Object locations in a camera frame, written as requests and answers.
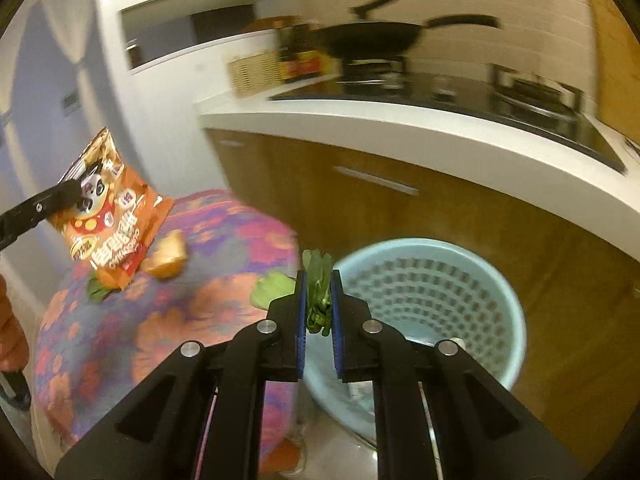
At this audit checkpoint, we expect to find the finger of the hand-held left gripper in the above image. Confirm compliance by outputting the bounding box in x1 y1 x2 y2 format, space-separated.
0 180 86 251

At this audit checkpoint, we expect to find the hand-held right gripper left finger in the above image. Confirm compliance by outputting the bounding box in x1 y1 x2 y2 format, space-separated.
55 270 307 480

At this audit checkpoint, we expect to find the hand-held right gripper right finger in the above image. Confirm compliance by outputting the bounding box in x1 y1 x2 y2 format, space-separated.
331 269 583 480

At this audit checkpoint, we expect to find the green vegetable bunch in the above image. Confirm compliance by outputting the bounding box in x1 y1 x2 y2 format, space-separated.
302 249 333 336

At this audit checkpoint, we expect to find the orange snack packet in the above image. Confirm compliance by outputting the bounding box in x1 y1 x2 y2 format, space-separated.
57 127 174 290

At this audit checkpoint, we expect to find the light blue plastic basket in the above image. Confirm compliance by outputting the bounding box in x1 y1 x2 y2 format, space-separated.
302 238 527 441

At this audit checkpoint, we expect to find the person's left hand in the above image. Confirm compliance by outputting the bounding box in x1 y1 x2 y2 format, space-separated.
0 275 30 372

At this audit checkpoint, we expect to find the green vegetable leaf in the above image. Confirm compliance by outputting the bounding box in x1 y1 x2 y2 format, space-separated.
87 275 123 303
250 271 296 311

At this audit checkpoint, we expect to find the floral tablecloth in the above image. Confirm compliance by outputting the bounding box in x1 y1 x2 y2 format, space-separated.
32 189 303 461

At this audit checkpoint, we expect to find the orange white object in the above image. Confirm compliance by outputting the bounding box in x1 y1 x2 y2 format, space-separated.
260 437 306 478

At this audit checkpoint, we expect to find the round orange peel shell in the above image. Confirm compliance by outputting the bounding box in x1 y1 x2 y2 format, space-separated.
145 230 188 280

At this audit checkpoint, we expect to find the wooden kitchen cabinet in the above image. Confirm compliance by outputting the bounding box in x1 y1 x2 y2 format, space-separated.
205 127 640 461

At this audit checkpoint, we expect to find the white curtain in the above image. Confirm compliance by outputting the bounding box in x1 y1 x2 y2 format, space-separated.
40 0 101 66

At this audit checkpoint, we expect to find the black glass gas stove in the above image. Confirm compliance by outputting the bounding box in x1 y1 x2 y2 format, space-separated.
267 62 628 176

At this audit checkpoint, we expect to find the beige woven basket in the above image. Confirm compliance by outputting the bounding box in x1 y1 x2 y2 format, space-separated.
227 52 283 100

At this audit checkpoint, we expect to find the large dark sauce bottle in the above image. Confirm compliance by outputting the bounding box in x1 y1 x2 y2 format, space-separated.
292 20 343 81

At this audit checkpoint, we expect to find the thin dark sauce bottle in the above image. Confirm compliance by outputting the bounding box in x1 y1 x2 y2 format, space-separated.
276 22 297 83

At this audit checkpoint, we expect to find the black wok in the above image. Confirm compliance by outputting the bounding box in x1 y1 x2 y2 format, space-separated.
310 14 501 61

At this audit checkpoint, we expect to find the brown wooden board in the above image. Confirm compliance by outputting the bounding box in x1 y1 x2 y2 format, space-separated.
255 16 296 31

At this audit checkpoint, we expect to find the wooden cutting board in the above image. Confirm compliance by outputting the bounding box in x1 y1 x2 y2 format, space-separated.
585 0 640 141

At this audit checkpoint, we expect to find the long metal cabinet handle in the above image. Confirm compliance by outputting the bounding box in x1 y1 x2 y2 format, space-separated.
334 165 420 196

